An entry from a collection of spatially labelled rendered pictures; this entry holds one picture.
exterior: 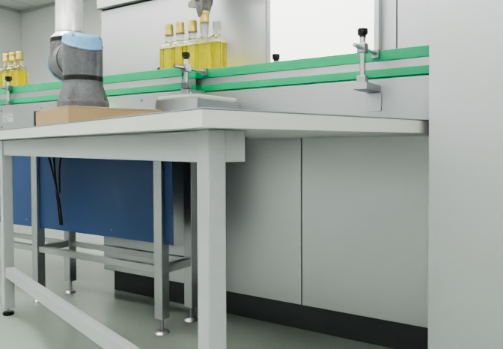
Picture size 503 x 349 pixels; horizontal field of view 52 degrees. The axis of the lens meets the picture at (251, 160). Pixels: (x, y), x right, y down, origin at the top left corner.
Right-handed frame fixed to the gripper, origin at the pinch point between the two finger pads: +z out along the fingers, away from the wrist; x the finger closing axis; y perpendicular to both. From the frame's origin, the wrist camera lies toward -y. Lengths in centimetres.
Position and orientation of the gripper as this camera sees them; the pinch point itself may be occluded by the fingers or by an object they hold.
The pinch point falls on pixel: (203, 13)
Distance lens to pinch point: 201.9
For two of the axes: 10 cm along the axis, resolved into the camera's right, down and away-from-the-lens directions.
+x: -5.5, 0.2, -8.3
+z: 0.0, 10.0, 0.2
